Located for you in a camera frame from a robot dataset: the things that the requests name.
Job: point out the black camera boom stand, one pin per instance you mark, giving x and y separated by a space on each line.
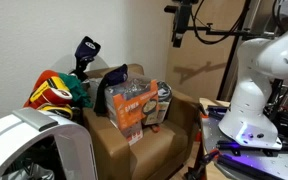
224 32

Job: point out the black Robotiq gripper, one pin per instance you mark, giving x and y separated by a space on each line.
183 16

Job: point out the teal green golf headcover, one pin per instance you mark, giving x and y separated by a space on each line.
79 91

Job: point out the black blue handheld tool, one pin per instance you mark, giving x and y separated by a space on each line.
87 48

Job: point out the red white golf headcover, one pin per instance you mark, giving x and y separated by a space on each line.
54 96

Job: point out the orange golf headcover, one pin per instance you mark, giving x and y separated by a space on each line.
44 76

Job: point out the black mounting bracket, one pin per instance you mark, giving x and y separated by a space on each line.
219 111

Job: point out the metal breadboard robot table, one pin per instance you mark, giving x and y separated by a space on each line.
284 166

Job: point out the black controller equipment stack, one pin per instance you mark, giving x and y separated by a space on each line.
284 116

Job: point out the black stereo camera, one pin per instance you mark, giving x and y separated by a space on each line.
170 9

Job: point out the orange black bar clamp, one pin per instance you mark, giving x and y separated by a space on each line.
202 110
204 160

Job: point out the black aluminium rail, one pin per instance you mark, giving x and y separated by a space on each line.
227 145

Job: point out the small orange plastic piece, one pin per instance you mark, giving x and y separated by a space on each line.
155 128

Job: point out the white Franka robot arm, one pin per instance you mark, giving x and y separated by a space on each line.
250 110

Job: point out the tall brown wooden panel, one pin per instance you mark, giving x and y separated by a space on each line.
197 66

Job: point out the white rectangular block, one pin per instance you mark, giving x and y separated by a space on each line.
34 118

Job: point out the cardboard box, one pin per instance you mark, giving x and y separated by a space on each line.
157 150

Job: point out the purple golf headcover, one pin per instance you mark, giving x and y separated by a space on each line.
115 78

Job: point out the orange snack bag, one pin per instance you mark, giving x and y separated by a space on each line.
130 106

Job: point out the clear plastic bag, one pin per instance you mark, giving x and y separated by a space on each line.
164 100

